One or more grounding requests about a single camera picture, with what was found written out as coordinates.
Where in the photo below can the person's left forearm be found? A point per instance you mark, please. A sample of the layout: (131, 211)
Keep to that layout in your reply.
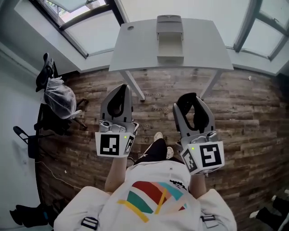
(115, 173)

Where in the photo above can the person's right white shoe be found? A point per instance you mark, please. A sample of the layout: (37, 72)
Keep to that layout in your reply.
(169, 153)

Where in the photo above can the clear plastic bag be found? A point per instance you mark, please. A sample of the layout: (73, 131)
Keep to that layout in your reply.
(59, 97)

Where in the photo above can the grey storage box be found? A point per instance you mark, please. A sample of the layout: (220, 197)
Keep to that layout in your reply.
(169, 27)

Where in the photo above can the black office chair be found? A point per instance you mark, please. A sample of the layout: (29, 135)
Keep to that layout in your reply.
(45, 72)

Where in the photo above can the person's left white shoe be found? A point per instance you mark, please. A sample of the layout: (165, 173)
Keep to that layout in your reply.
(158, 136)

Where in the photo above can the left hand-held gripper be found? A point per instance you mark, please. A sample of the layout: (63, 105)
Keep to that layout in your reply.
(109, 144)

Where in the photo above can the black trousers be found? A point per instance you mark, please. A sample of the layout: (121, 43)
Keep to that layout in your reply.
(155, 151)

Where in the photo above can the dark framed window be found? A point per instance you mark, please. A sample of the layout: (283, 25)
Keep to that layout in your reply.
(262, 27)
(90, 27)

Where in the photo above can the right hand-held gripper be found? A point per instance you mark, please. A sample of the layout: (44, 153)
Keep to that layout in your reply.
(210, 155)

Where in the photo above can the white printed shirt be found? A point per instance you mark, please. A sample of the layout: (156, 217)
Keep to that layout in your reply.
(146, 216)

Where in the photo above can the black folding cart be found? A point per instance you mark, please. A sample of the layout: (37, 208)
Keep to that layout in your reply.
(29, 142)

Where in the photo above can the white table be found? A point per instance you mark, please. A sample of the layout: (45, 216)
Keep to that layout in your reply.
(135, 49)

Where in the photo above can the person's white shoe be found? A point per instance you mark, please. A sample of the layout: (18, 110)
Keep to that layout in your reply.
(158, 136)
(169, 153)

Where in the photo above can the person's right forearm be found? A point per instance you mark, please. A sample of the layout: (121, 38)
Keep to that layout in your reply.
(197, 185)

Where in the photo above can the black bag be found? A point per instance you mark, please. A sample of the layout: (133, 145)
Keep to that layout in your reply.
(29, 216)

